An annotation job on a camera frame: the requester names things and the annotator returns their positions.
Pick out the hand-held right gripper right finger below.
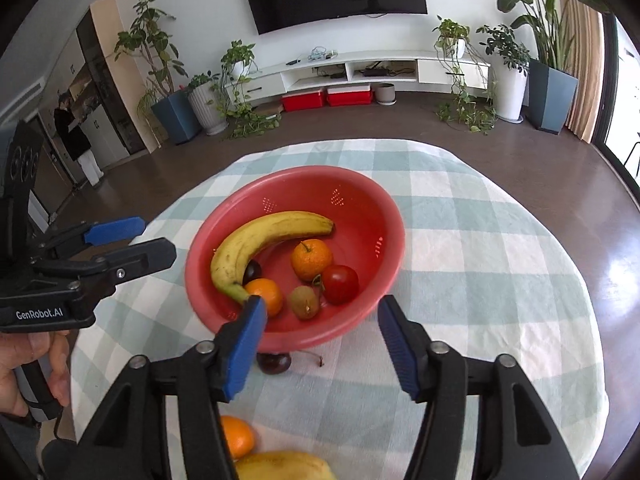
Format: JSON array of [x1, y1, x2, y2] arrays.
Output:
[[377, 295, 583, 480]]

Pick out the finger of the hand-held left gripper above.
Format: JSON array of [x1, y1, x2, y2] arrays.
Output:
[[37, 217, 147, 261], [30, 238, 177, 292]]

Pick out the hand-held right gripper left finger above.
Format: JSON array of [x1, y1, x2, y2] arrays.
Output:
[[75, 295, 268, 480]]

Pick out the orange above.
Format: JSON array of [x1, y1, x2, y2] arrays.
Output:
[[220, 415, 257, 461], [291, 239, 334, 282], [244, 278, 284, 317]]

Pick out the brown kiwi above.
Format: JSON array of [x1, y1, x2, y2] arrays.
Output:
[[288, 285, 321, 320]]

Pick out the red tomato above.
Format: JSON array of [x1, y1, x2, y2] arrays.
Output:
[[313, 265, 360, 305]]

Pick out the yellow banana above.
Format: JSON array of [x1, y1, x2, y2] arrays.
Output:
[[210, 210, 336, 307], [234, 451, 337, 480]]

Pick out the red plastic colander bowl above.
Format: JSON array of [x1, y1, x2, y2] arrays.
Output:
[[184, 165, 407, 354]]

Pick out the person's left hand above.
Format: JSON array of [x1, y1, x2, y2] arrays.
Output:
[[0, 329, 72, 417]]

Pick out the green white checked tablecloth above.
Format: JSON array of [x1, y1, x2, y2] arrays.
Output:
[[70, 137, 610, 480]]

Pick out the dark tall cabinet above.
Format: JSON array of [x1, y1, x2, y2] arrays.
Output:
[[76, 9, 151, 157]]

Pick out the leafy tree in blue pot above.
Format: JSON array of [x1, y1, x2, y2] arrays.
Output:
[[114, 0, 202, 146]]

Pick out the plant in white ribbed pot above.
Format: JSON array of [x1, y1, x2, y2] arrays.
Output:
[[186, 72, 230, 136]]

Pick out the trailing pothos in white pot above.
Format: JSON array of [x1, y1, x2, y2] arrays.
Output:
[[432, 16, 498, 135], [219, 40, 282, 140]]

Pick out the red storage box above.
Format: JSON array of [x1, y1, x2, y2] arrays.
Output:
[[281, 91, 326, 112], [326, 85, 372, 107]]

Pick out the schefflera in tall white pot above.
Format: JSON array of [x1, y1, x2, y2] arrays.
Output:
[[477, 24, 532, 123]]

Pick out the white television cabinet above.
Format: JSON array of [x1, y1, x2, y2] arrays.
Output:
[[222, 50, 492, 106]]

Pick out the large-leaf plant in blue pot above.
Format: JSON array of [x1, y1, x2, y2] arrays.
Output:
[[475, 0, 611, 136]]

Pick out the black balcony chair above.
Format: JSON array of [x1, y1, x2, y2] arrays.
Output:
[[624, 132, 640, 178]]

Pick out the black framed glass door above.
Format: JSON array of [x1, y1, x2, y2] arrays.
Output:
[[592, 5, 640, 196]]

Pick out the beige curtain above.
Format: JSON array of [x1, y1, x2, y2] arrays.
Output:
[[554, 0, 606, 145]]

